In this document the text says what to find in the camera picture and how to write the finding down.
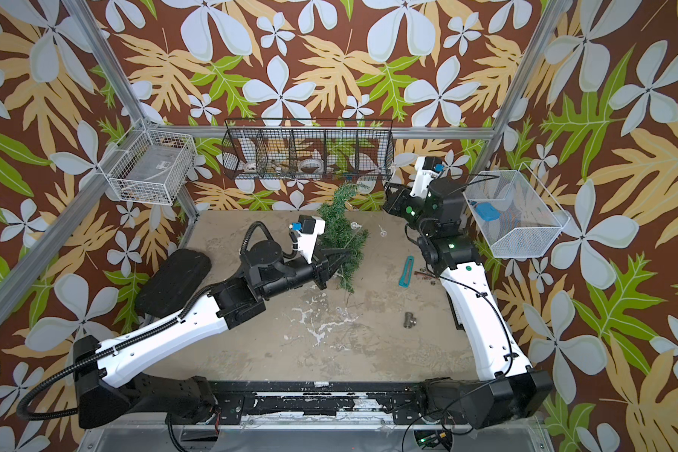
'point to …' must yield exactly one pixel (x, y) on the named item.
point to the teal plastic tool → (406, 274)
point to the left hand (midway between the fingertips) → (352, 252)
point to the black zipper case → (169, 288)
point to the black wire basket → (309, 149)
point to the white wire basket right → (512, 214)
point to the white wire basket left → (151, 164)
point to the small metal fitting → (410, 319)
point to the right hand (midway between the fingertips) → (386, 183)
